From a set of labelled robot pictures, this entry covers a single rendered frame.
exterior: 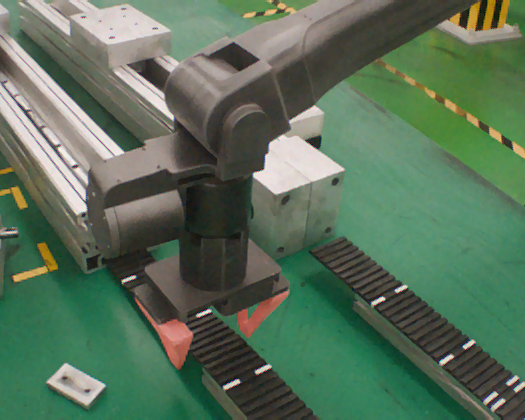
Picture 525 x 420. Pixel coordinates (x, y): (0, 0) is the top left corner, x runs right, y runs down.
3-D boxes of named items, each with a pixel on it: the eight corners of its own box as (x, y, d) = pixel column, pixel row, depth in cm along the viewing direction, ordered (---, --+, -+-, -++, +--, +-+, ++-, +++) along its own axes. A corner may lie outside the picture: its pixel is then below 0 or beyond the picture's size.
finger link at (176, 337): (137, 350, 63) (131, 275, 58) (200, 323, 67) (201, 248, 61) (174, 398, 59) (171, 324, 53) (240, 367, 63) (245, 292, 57)
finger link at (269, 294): (183, 330, 66) (182, 256, 60) (243, 304, 69) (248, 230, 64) (221, 375, 61) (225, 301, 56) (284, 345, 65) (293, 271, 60)
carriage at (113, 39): (171, 69, 107) (171, 30, 103) (108, 85, 101) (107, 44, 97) (127, 39, 117) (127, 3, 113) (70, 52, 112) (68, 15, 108)
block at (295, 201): (349, 229, 85) (360, 164, 79) (269, 263, 79) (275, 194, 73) (304, 193, 91) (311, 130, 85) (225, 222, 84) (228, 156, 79)
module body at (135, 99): (290, 199, 89) (296, 142, 84) (225, 222, 84) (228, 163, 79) (63, 20, 141) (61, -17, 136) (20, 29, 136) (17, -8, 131)
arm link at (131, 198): (274, 104, 46) (214, 59, 52) (111, 141, 41) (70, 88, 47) (263, 245, 53) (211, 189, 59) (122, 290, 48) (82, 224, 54)
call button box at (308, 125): (321, 148, 100) (325, 110, 97) (267, 165, 96) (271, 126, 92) (287, 125, 106) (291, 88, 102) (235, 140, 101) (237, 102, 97)
